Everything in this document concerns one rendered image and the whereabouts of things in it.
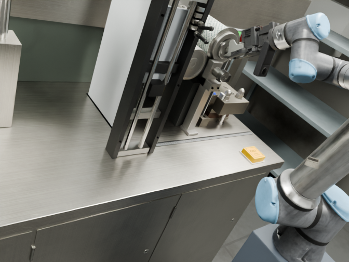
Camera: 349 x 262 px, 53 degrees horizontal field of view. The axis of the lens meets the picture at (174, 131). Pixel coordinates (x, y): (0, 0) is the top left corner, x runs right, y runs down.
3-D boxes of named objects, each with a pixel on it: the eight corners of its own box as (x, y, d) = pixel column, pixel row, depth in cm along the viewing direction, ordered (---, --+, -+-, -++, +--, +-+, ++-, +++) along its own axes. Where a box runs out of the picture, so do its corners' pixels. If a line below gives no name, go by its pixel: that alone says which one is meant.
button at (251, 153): (252, 163, 136) (255, 158, 135) (240, 152, 141) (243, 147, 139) (263, 161, 141) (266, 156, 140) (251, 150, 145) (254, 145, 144)
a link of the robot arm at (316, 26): (316, 33, 95) (319, 4, 97) (281, 42, 103) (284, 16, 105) (330, 44, 100) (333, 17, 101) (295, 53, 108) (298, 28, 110)
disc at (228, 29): (201, 65, 126) (217, 26, 118) (201, 64, 126) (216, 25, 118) (229, 65, 135) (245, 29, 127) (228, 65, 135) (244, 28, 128)
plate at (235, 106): (218, 115, 145) (224, 103, 142) (168, 67, 168) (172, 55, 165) (243, 113, 155) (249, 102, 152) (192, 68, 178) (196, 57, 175)
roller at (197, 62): (174, 79, 122) (186, 48, 116) (138, 45, 137) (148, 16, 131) (199, 79, 129) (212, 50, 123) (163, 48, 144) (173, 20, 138)
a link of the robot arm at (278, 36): (297, 47, 109) (283, 45, 104) (285, 51, 113) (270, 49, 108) (296, 23, 109) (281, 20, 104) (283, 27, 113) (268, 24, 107)
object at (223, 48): (237, 38, 124) (233, 56, 130) (233, 35, 126) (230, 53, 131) (220, 42, 121) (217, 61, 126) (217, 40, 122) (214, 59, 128)
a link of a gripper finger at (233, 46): (223, 43, 125) (245, 37, 119) (224, 60, 125) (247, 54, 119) (218, 42, 123) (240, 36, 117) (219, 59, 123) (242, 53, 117)
